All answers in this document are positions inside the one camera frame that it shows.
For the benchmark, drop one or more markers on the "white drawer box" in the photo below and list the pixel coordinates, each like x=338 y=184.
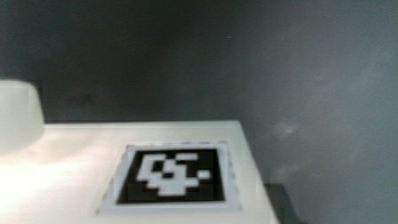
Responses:
x=123 y=173

